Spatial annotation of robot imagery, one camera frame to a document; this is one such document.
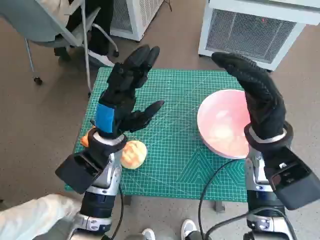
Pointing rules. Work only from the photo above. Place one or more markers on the white crinkled fabric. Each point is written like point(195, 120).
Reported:
point(30, 217)

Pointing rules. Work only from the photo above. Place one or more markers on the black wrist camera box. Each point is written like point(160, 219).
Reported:
point(75, 175)
point(295, 180)

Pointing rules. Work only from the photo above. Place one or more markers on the round bread bun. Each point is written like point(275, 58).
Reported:
point(135, 155)

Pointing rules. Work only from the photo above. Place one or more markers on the green cutting mat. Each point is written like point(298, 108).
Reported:
point(170, 112)

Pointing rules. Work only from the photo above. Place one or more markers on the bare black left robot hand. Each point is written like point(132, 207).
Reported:
point(122, 100)

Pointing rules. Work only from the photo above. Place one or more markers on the grey office chair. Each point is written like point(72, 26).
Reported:
point(37, 25)

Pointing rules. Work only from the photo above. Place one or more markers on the person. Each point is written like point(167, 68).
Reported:
point(100, 30)

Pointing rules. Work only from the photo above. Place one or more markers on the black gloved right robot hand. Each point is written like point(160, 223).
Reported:
point(265, 100)

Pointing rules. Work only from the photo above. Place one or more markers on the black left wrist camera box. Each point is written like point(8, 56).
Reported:
point(75, 175)

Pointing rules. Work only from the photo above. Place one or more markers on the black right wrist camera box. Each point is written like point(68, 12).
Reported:
point(295, 180)

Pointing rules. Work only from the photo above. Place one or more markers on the white mesh-front cabinet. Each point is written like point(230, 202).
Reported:
point(140, 15)

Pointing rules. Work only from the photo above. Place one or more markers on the pink bowl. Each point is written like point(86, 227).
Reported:
point(220, 117)

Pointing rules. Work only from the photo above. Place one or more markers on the white rounded foot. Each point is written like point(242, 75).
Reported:
point(148, 235)
point(187, 227)

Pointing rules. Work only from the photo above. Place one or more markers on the orange rectangular bread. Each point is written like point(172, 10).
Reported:
point(85, 141)

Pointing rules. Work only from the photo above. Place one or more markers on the white cabinet with red light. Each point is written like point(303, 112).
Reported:
point(250, 32)

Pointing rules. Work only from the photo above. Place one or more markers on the grey table bracket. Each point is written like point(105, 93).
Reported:
point(127, 200)
point(219, 206)

